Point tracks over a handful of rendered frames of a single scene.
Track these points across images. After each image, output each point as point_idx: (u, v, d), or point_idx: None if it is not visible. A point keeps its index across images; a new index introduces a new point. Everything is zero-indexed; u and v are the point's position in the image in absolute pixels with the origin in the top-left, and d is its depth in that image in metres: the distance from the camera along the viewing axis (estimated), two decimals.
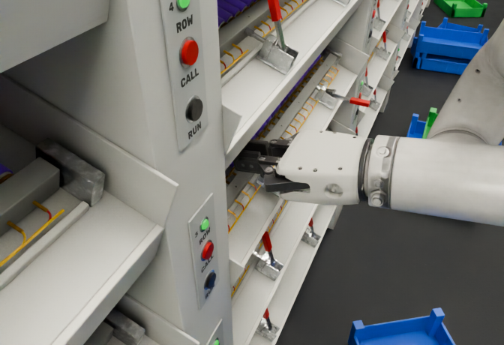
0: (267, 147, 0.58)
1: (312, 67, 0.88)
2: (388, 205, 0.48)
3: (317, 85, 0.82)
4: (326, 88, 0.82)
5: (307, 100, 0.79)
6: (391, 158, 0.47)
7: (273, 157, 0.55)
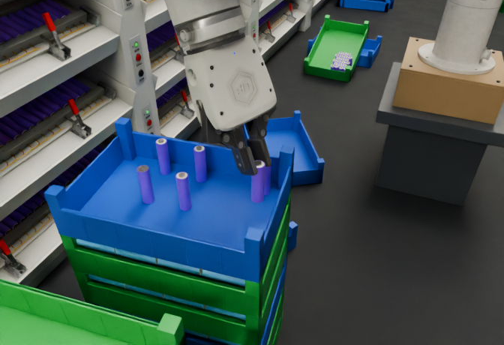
0: (249, 139, 0.59)
1: None
2: (188, 22, 0.49)
3: None
4: None
5: None
6: None
7: (228, 133, 0.57)
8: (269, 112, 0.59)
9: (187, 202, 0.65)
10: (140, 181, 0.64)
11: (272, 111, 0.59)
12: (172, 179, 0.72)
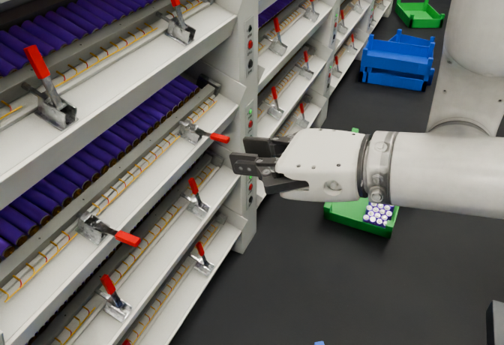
0: (269, 144, 0.58)
1: (184, 99, 0.87)
2: (388, 200, 0.48)
3: (181, 120, 0.81)
4: (188, 124, 0.81)
5: (163, 136, 0.78)
6: (389, 153, 0.46)
7: (271, 158, 0.54)
8: None
9: None
10: None
11: None
12: None
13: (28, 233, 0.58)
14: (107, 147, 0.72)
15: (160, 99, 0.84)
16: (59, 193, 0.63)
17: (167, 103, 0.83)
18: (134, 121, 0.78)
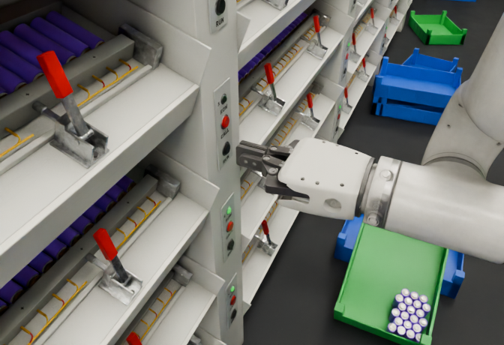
0: (266, 153, 0.57)
1: (107, 207, 0.54)
2: (382, 226, 0.50)
3: (89, 253, 0.49)
4: (103, 264, 0.48)
5: (53, 291, 0.45)
6: (393, 183, 0.48)
7: (277, 159, 0.55)
8: None
9: None
10: None
11: None
12: None
13: None
14: None
15: None
16: None
17: (74, 221, 0.51)
18: None
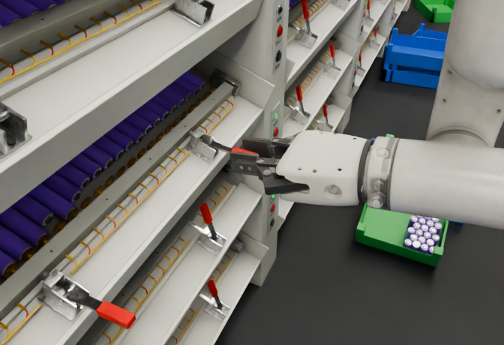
0: (268, 145, 0.58)
1: (187, 97, 0.67)
2: (388, 206, 0.48)
3: (190, 130, 0.61)
4: (201, 135, 0.60)
5: (168, 152, 0.57)
6: (391, 160, 0.47)
7: (271, 159, 0.54)
8: None
9: None
10: None
11: None
12: None
13: None
14: (79, 163, 0.51)
15: (154, 97, 0.63)
16: (15, 242, 0.42)
17: (164, 102, 0.63)
18: (120, 126, 0.57)
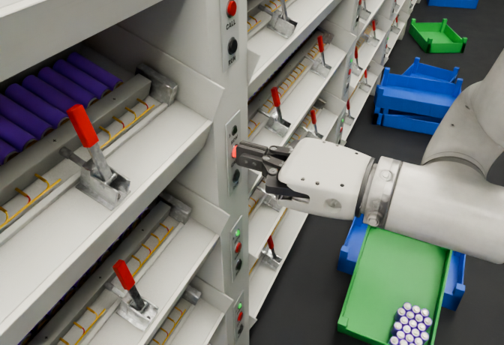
0: (266, 153, 0.57)
1: (123, 234, 0.56)
2: (382, 226, 0.50)
3: (107, 281, 0.51)
4: (120, 292, 0.51)
5: (74, 319, 0.47)
6: (393, 183, 0.48)
7: (277, 159, 0.55)
8: None
9: None
10: None
11: None
12: None
13: None
14: None
15: None
16: None
17: None
18: None
